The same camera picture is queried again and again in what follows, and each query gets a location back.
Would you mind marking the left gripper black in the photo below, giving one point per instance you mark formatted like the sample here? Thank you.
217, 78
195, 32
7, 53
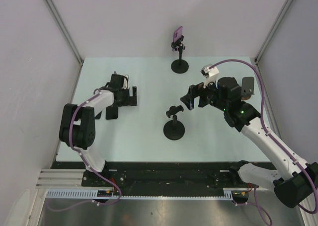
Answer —
130, 101

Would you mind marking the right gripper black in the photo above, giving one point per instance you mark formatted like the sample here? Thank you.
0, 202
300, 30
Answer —
195, 91

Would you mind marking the black round-base phone stand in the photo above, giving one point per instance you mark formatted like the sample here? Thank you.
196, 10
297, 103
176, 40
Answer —
174, 129

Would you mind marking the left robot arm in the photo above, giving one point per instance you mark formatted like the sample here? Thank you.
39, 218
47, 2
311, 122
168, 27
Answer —
77, 128

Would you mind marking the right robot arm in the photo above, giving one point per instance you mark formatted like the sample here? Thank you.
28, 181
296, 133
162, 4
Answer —
293, 178

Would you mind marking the black phone stand rear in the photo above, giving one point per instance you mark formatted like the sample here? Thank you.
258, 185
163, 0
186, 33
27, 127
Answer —
180, 65

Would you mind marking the wooden-base metal phone stand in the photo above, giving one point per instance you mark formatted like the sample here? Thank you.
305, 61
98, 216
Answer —
247, 87

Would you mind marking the purple smartphone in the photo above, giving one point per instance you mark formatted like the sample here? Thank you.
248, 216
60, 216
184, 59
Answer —
177, 38

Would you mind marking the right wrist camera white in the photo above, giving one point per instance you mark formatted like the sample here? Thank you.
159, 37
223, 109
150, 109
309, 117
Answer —
210, 73

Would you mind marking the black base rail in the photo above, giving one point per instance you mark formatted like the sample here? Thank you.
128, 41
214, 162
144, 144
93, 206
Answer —
171, 179

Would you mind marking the aluminium corner post left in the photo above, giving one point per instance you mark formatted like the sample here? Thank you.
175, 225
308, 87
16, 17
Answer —
63, 29

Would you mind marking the aluminium corner post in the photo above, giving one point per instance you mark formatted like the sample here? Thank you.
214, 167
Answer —
63, 29
274, 28

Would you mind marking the aluminium corner post right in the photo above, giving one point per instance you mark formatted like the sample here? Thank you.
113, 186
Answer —
274, 28

